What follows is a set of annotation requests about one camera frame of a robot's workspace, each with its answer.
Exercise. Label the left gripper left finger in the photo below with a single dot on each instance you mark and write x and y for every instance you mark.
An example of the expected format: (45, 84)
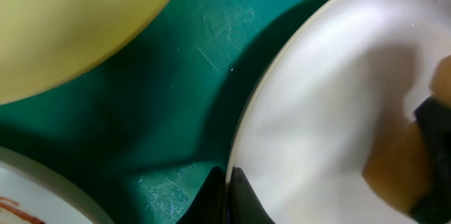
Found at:
(207, 206)

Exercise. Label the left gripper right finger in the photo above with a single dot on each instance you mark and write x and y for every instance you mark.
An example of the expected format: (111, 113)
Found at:
(243, 205)

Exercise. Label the white plate with pink rim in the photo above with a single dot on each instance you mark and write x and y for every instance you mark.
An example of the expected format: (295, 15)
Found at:
(353, 73)

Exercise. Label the green yellow sponge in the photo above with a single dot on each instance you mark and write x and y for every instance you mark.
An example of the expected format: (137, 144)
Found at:
(411, 173)

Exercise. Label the yellow-green plate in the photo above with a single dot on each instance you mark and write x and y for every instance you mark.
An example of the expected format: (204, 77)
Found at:
(45, 43)

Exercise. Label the teal plastic tray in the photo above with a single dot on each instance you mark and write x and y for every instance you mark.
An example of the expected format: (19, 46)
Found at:
(140, 132)

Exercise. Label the white plate front left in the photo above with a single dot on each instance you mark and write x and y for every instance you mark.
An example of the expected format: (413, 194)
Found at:
(33, 193)

